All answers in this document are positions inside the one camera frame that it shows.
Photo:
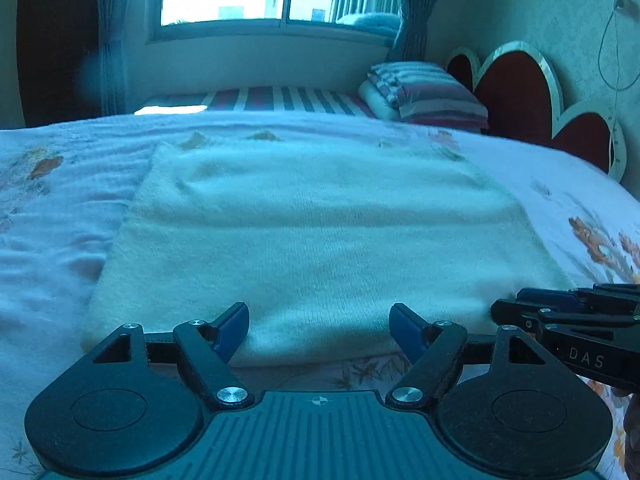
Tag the folded white quilt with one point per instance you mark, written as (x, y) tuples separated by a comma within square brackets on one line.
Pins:
[(375, 102)]

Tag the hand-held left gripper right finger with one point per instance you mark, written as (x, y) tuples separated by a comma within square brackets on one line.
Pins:
[(405, 332)]

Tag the red scalloped headboard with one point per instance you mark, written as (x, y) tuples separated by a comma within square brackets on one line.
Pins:
[(520, 90)]

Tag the white towel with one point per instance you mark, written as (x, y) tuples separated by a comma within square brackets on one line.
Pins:
[(310, 240)]

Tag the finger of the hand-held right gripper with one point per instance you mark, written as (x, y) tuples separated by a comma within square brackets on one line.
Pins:
[(560, 300), (515, 312)]

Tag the blue curtain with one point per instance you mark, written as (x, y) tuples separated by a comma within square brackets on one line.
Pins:
[(112, 35), (420, 20)]

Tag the dark wooden wardrobe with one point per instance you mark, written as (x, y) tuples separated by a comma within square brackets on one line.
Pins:
[(55, 50)]

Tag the wall socket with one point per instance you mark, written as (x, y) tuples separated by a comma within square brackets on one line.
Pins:
[(623, 2)]

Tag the striped mattress sheet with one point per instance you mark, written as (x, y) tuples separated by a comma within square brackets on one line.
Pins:
[(280, 99)]

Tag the person's right hand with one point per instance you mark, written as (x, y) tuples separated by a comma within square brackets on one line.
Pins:
[(634, 435)]

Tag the blue blanket on sill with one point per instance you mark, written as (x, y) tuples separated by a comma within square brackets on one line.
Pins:
[(370, 22)]

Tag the floral bedsheet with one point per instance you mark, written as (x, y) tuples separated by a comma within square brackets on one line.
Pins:
[(60, 240)]

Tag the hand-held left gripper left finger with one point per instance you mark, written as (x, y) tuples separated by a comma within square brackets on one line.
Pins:
[(232, 327)]

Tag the striped pillow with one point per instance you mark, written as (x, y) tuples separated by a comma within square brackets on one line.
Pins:
[(440, 97)]

